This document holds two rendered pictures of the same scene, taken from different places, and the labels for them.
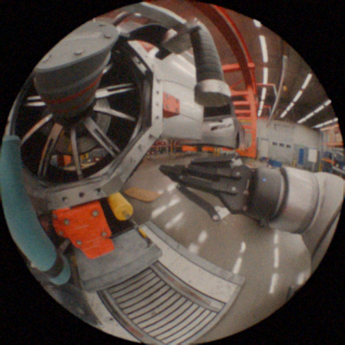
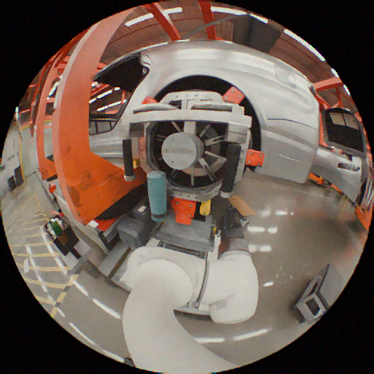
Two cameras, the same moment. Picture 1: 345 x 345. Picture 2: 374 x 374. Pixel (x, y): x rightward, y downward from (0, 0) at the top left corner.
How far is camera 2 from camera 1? 0.33 m
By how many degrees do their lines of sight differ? 55
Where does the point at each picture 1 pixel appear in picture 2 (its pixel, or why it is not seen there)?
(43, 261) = (159, 211)
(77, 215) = (182, 202)
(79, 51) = (184, 165)
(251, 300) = (202, 332)
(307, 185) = (226, 247)
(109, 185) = (202, 197)
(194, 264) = not seen: hidden behind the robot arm
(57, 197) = (178, 193)
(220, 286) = not seen: hidden behind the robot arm
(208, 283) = not seen: hidden behind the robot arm
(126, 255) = (194, 234)
